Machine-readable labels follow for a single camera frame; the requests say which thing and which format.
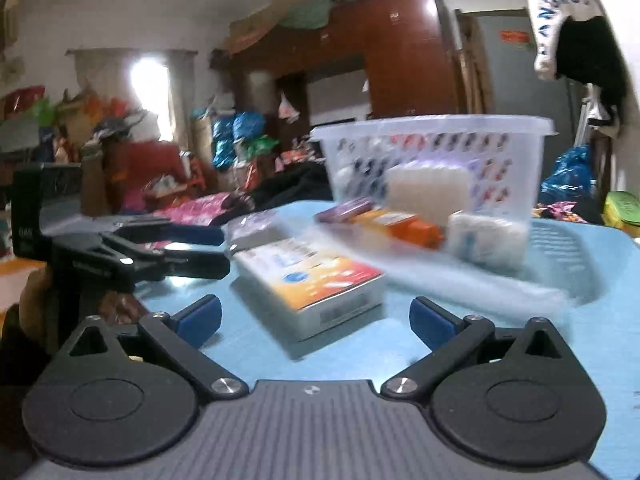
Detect green tarp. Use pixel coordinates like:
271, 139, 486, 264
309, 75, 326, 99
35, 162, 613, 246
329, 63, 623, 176
277, 0, 347, 31

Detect cardboard boxes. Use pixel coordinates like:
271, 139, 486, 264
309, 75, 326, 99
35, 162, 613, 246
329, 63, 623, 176
221, 0, 313, 56

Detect purple box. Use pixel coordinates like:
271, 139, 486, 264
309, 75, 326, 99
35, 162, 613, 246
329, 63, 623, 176
314, 197, 376, 224

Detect clear plastic packet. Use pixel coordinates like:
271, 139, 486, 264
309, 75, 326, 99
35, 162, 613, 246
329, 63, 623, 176
222, 209, 288, 252

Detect window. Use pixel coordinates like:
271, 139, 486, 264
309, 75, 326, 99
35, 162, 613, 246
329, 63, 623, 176
129, 56, 173, 142

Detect green box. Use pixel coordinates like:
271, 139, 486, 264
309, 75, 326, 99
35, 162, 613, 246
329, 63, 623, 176
601, 190, 640, 237

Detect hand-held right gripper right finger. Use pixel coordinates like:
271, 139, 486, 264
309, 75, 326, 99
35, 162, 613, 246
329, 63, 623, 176
381, 296, 576, 401

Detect pile of blue bags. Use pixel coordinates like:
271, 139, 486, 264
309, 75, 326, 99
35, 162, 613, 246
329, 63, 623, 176
211, 111, 267, 170

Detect blue plastic bag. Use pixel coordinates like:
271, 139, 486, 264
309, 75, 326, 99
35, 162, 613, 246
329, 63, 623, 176
539, 144, 600, 207

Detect black clothes pile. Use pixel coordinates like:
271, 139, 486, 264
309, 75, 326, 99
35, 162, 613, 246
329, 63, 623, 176
247, 161, 335, 211

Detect white translucent box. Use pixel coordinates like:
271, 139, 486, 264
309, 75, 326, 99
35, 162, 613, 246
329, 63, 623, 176
386, 162, 473, 226

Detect clear plastic basket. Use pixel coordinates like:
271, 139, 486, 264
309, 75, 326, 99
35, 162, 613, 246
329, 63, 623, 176
309, 114, 558, 241

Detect brown wooden wardrobe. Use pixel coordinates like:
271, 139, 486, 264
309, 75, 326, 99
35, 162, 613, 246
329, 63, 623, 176
210, 0, 462, 127

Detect white hanging plastic bag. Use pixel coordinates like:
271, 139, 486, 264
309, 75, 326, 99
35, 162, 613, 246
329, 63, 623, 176
277, 91, 302, 122

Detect grey door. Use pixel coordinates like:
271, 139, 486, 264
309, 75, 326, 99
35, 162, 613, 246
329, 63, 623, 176
459, 9, 581, 143

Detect white soft packet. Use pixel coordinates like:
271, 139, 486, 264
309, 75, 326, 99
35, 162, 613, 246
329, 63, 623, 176
446, 211, 531, 270

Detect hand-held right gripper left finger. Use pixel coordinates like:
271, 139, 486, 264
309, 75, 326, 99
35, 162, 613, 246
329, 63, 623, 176
65, 294, 249, 402

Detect round white container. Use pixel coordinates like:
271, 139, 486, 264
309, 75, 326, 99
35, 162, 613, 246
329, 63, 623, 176
334, 165, 357, 192

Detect white and orange medicine box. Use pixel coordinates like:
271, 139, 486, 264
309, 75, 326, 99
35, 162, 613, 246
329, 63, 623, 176
232, 238, 387, 343

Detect person's left hand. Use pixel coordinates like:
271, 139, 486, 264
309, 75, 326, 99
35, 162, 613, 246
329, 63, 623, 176
17, 269, 68, 356

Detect green plastic bag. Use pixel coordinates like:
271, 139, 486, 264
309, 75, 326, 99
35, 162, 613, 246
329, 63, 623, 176
246, 136, 280, 157

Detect red covered furniture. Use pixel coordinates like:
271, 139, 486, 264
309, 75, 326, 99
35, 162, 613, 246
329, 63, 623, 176
104, 141, 188, 207

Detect white and black hanging garment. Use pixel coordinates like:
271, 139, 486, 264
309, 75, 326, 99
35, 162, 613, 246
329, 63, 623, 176
525, 0, 630, 128

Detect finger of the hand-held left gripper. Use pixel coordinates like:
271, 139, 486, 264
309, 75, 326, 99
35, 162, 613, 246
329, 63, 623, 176
107, 243, 232, 282
100, 216, 225, 248

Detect pink floral blanket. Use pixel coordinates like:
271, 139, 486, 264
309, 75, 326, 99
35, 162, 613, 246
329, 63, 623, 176
159, 191, 243, 227

